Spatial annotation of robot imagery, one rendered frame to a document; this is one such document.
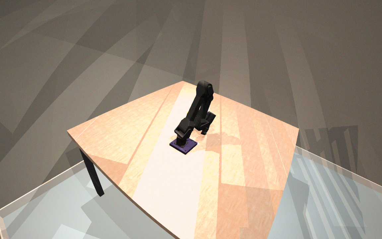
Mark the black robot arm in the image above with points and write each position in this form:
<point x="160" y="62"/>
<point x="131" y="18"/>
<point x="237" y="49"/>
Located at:
<point x="198" y="115"/>

